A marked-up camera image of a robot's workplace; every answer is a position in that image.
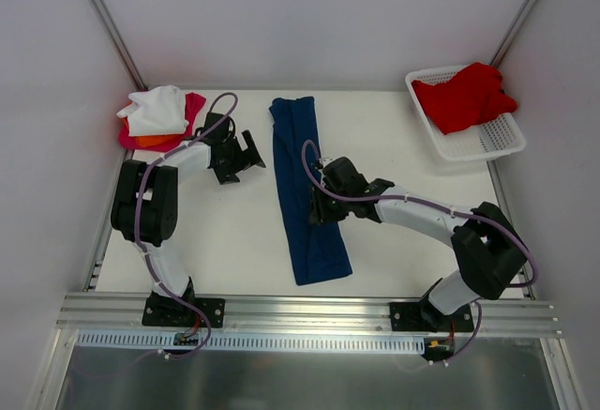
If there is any blue cartoon print t-shirt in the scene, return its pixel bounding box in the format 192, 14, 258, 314
269, 97, 353, 286

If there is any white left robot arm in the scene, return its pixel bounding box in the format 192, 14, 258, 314
111, 114, 265, 326

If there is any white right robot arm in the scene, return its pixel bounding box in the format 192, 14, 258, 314
308, 157, 530, 331

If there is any pink folded t-shirt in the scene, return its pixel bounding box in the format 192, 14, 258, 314
117, 92, 206, 153

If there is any orange folded t-shirt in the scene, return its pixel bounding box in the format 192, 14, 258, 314
119, 118, 183, 151

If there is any red t-shirt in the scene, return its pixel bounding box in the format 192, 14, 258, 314
412, 62, 518, 135

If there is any white perforated plastic basket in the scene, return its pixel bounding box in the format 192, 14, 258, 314
405, 65, 526, 164

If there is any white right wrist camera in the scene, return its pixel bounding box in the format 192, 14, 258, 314
314, 158, 333, 171

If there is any left aluminium frame post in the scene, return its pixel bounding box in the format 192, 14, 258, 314
88, 0, 148, 91

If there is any aluminium frame post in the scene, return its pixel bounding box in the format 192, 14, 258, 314
88, 0, 148, 91
489, 0, 541, 68

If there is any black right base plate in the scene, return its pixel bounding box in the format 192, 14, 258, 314
389, 301, 474, 333

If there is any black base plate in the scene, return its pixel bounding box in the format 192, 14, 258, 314
142, 293, 226, 328
389, 301, 474, 333

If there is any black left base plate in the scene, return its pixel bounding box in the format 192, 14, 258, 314
142, 293, 226, 328

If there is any white slotted cable duct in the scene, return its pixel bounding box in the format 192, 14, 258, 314
76, 329, 426, 356

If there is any aluminium mounting rail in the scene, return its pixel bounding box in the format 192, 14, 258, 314
55, 292, 565, 339

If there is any right aluminium frame post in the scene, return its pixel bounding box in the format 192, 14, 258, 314
489, 0, 541, 68

